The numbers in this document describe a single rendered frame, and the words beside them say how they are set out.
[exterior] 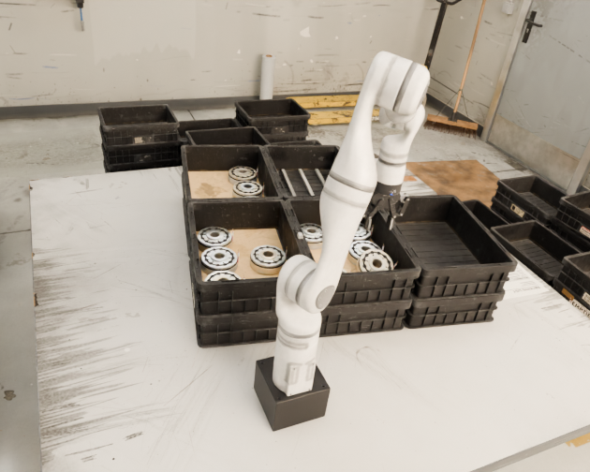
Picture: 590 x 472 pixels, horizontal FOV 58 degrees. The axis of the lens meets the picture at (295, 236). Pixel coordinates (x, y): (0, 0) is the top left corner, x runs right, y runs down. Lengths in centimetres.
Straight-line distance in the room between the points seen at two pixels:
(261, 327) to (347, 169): 61
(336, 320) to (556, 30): 354
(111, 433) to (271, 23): 405
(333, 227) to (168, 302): 75
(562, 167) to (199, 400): 371
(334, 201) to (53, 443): 80
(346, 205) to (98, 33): 377
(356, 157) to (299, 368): 48
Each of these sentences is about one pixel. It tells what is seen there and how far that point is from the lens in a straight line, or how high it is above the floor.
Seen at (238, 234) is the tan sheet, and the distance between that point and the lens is 166.
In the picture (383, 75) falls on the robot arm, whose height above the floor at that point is 150.
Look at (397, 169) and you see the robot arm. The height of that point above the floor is 120.
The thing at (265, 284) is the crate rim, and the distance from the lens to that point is 133.
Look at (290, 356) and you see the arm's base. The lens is 116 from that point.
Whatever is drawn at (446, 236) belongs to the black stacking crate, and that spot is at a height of 83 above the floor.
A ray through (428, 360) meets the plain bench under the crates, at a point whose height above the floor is 70.
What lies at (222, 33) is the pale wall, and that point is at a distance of 478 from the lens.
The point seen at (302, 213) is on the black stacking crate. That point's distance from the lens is 170.
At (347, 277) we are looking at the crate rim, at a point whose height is 92.
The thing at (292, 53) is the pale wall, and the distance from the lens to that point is 505.
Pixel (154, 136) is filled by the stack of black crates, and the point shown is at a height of 53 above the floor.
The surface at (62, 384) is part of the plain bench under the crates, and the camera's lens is 144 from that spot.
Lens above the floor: 176
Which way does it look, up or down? 34 degrees down
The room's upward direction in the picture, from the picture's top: 7 degrees clockwise
